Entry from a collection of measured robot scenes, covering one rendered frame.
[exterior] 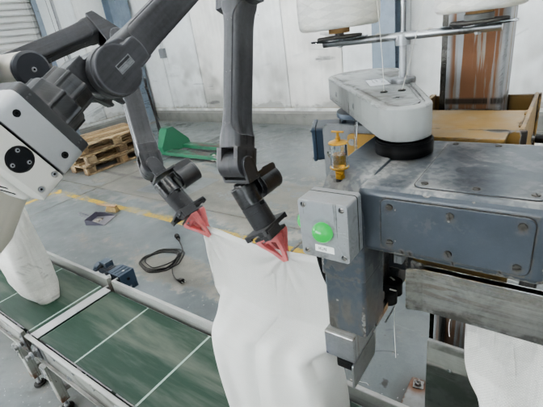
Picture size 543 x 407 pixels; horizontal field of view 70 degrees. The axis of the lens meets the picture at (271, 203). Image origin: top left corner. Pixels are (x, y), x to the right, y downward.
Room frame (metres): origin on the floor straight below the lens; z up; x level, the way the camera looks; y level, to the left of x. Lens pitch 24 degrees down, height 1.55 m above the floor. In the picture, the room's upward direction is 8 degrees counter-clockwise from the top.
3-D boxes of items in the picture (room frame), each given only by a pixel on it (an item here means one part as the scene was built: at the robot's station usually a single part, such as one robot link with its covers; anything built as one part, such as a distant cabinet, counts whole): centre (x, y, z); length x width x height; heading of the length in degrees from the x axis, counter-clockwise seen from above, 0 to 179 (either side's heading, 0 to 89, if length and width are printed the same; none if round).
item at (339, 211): (0.49, -0.08, 1.29); 0.08 x 0.05 x 0.09; 51
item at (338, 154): (0.54, -0.11, 1.37); 0.03 x 0.02 x 0.03; 51
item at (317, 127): (1.02, -0.17, 1.25); 0.10 x 0.08 x 0.12; 166
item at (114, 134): (6.02, 2.41, 0.36); 1.20 x 0.82 x 0.14; 137
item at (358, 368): (0.54, -0.11, 0.98); 0.09 x 0.05 x 0.05; 141
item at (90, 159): (6.06, 2.40, 0.22); 1.21 x 0.84 x 0.14; 141
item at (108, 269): (2.00, 1.00, 0.35); 0.30 x 0.15 x 0.15; 51
